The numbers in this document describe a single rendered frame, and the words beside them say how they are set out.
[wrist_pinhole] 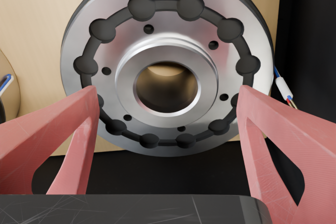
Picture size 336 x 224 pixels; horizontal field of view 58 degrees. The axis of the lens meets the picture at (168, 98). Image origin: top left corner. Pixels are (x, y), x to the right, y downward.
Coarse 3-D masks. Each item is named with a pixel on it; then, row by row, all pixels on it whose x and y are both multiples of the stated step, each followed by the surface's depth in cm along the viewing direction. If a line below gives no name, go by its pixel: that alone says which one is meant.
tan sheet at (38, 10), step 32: (0, 0) 15; (32, 0) 15; (64, 0) 15; (256, 0) 15; (0, 32) 16; (32, 32) 16; (32, 64) 18; (160, 64) 18; (32, 96) 19; (64, 96) 19
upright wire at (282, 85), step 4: (276, 72) 15; (276, 76) 15; (280, 76) 15; (276, 80) 15; (280, 80) 14; (276, 84) 14; (280, 84) 14; (284, 84) 14; (280, 88) 14; (284, 88) 14; (288, 88) 14; (284, 92) 14; (288, 92) 14; (284, 96) 14; (288, 96) 13; (292, 96) 14; (288, 100) 13; (292, 100) 13; (292, 104) 13; (296, 108) 13
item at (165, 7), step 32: (96, 0) 12; (128, 0) 12; (160, 0) 12; (192, 0) 12; (224, 0) 12; (96, 32) 13; (128, 32) 13; (160, 32) 13; (192, 32) 13; (224, 32) 13; (256, 32) 13; (64, 64) 14; (96, 64) 14; (224, 64) 14; (256, 64) 14; (224, 96) 15; (128, 128) 16; (160, 128) 16; (192, 128) 16; (224, 128) 17
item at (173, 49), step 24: (144, 48) 13; (168, 48) 13; (192, 48) 13; (120, 72) 14; (192, 72) 14; (216, 72) 14; (120, 96) 14; (192, 96) 15; (216, 96) 14; (144, 120) 15; (168, 120) 15; (192, 120) 15
